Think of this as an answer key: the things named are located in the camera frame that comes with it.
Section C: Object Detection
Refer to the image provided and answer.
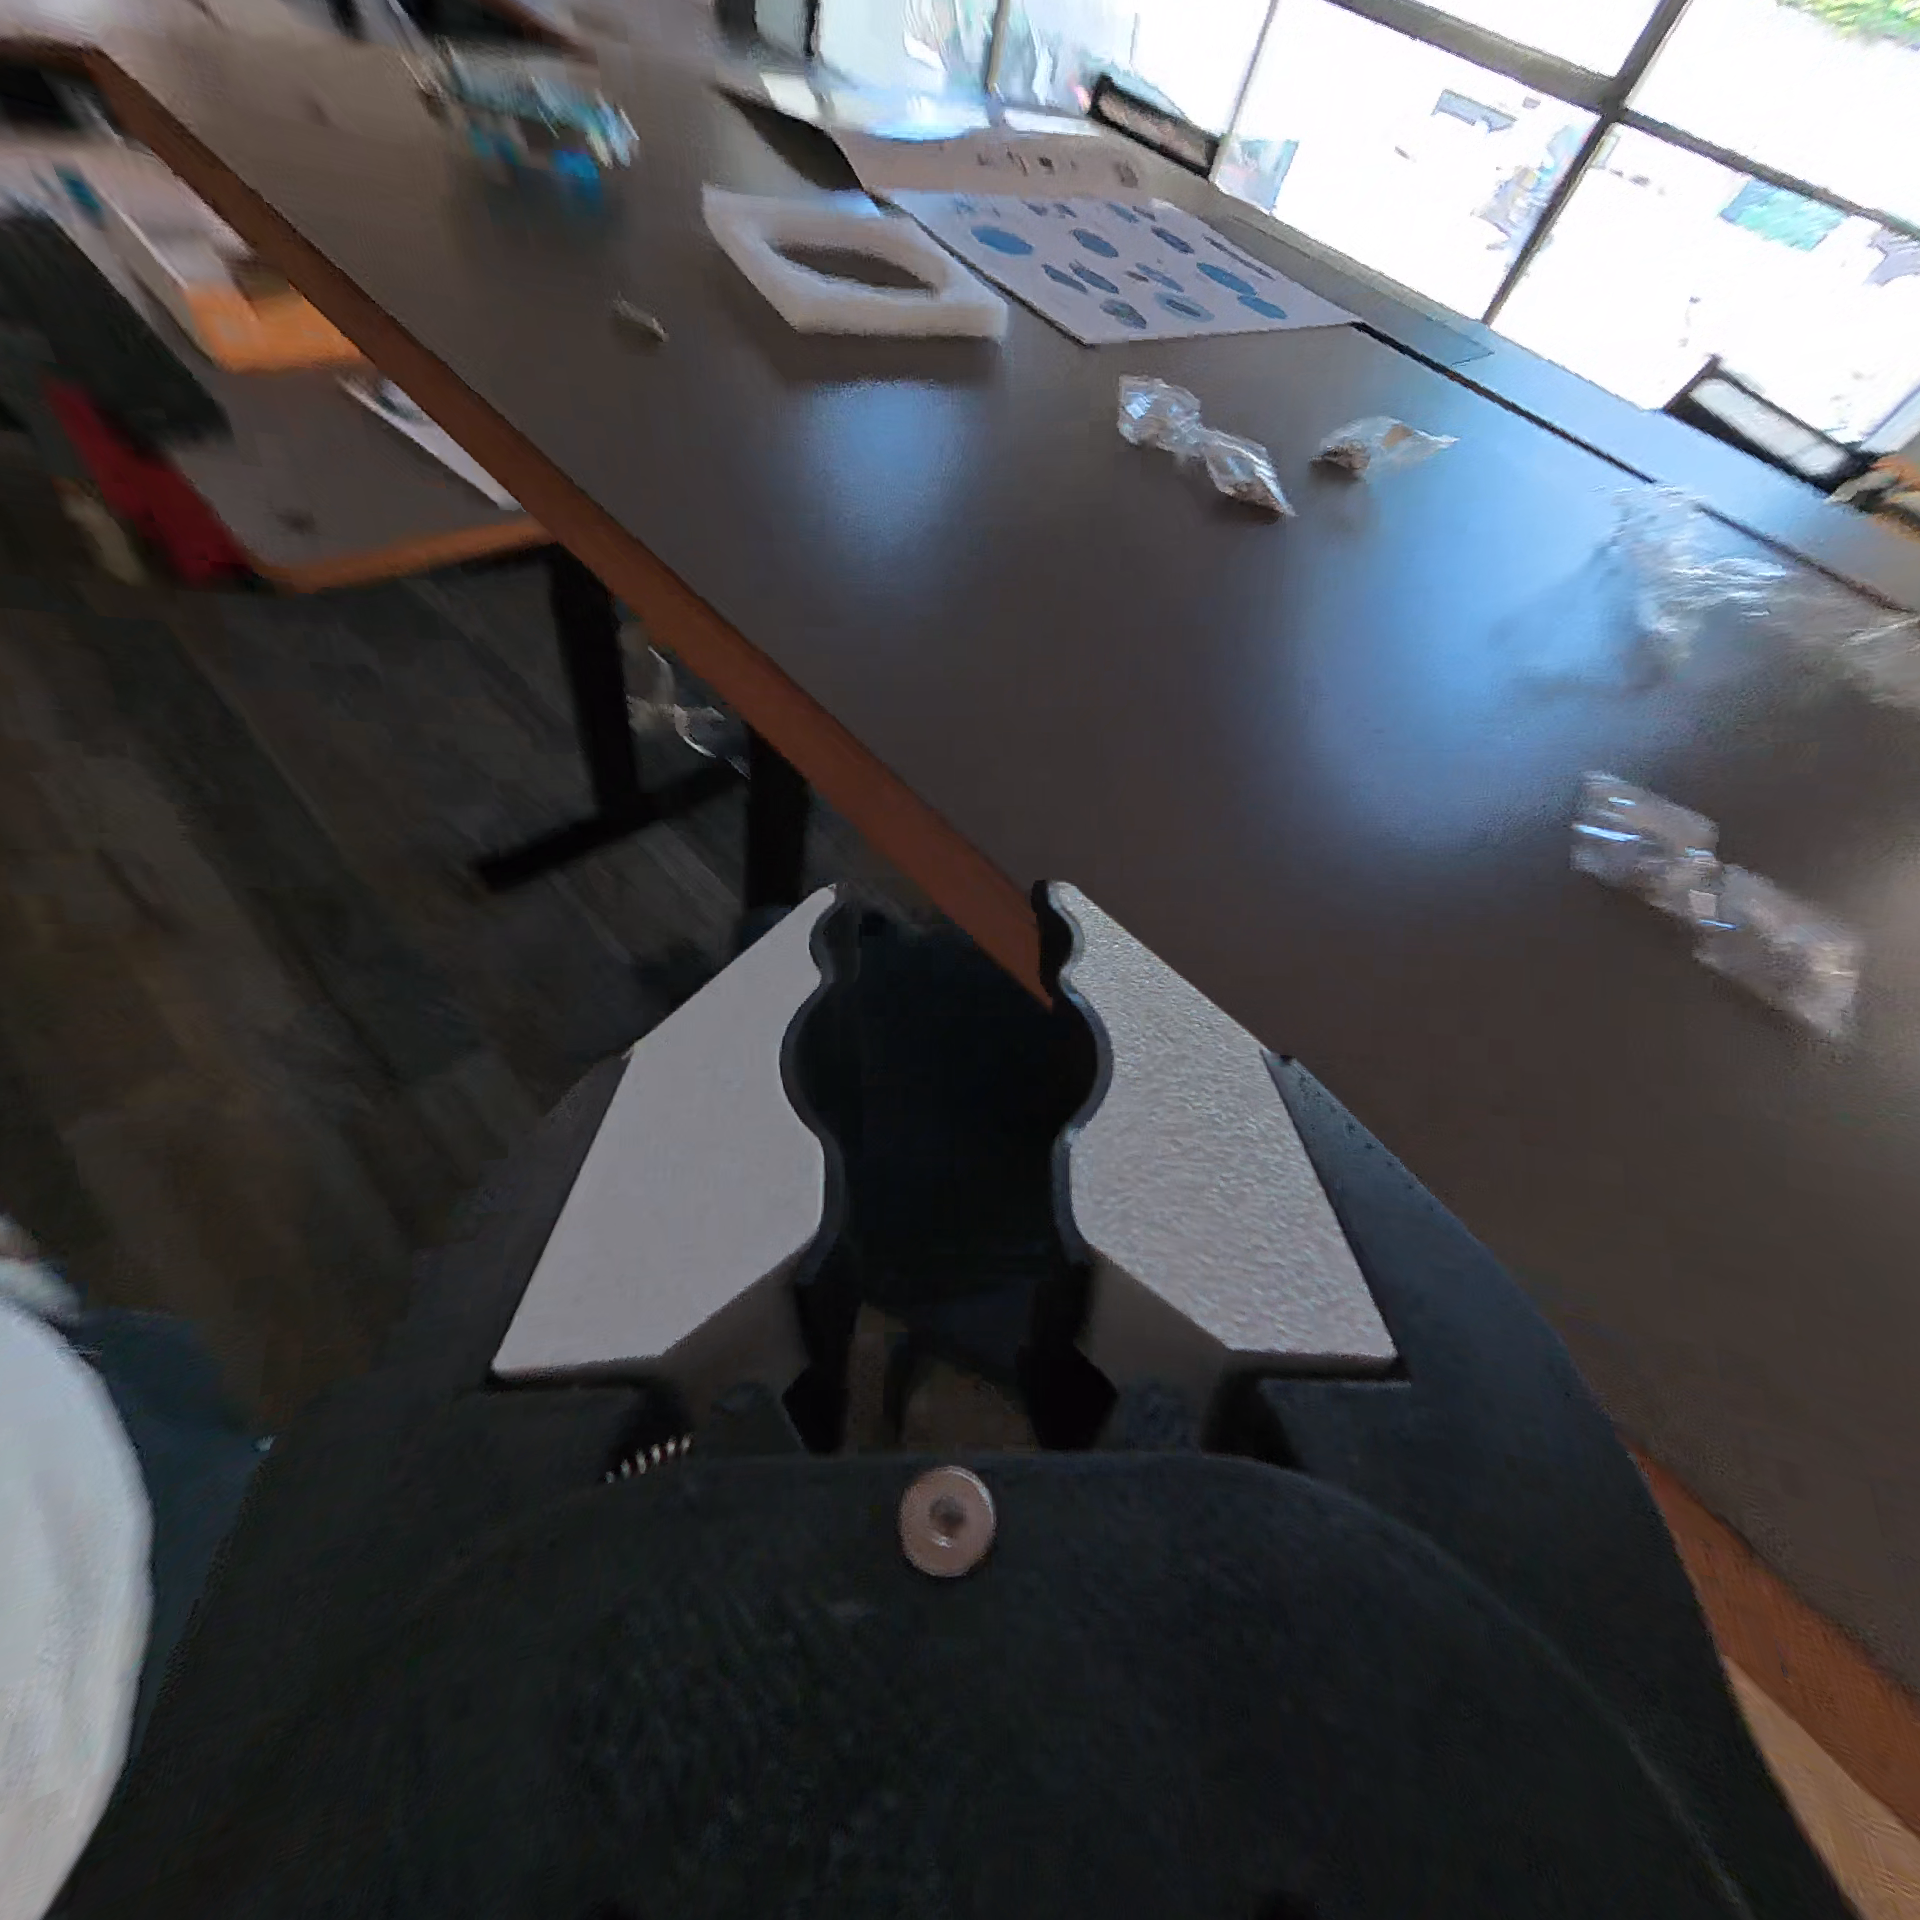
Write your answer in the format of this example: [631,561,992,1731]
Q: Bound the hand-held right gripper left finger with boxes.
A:
[492,882,887,1454]

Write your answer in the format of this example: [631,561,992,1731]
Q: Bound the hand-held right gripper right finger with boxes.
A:
[1030,878,1409,1454]

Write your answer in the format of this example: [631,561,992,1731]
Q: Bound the blue round turntable disc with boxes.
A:
[428,45,640,196]

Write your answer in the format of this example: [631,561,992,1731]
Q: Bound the black desk leg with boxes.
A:
[477,542,753,891]
[742,734,819,917]

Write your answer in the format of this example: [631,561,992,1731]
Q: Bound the grey side desk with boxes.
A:
[152,225,559,593]

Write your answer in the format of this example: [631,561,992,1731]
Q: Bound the clear plastic scrap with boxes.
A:
[631,645,747,780]

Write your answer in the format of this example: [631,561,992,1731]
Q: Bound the person's blue jeans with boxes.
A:
[66,1304,272,1623]

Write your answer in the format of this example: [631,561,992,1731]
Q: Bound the clear plastic parts bag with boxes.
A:
[1566,773,1717,901]
[1694,871,1861,1036]

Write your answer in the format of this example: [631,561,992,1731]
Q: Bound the large crumpled clear plastic wrap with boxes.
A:
[1589,487,1920,676]

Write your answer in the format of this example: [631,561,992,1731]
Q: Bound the red object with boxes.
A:
[47,380,249,585]

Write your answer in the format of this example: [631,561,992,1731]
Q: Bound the white foam pad with hole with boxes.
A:
[701,182,1011,341]

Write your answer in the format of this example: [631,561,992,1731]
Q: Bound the assembly sheet with blue circles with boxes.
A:
[887,186,1360,348]

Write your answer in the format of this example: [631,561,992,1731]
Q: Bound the orange and white box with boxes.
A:
[89,164,362,369]

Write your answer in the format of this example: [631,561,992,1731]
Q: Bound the large window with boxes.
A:
[992,0,1920,452]

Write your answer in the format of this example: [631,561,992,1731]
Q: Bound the manual sheet with board pictures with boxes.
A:
[833,120,1158,196]

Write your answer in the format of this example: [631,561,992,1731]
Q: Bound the black rectangular frame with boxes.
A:
[1089,73,1221,174]
[1665,361,1876,481]

